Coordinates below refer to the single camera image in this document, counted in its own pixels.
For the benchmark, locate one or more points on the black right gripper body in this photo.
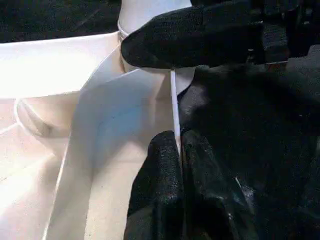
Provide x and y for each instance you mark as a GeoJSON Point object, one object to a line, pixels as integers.
{"type": "Point", "coordinates": [290, 30]}

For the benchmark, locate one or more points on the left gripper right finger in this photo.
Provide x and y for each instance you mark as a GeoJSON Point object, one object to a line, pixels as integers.
{"type": "Point", "coordinates": [210, 195]}

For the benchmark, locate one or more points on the white plastic table leg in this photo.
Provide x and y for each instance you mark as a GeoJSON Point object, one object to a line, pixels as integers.
{"type": "Point", "coordinates": [145, 12]}

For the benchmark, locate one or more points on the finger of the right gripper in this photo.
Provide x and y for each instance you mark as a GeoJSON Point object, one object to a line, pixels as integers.
{"type": "Point", "coordinates": [190, 37]}

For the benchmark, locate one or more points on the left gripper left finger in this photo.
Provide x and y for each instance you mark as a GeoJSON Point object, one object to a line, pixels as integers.
{"type": "Point", "coordinates": [157, 195]}

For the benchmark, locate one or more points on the white plastic table top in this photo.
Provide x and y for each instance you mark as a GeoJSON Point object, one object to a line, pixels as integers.
{"type": "Point", "coordinates": [60, 125]}

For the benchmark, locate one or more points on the black work mat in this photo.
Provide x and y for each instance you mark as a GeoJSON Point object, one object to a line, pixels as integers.
{"type": "Point", "coordinates": [260, 150]}

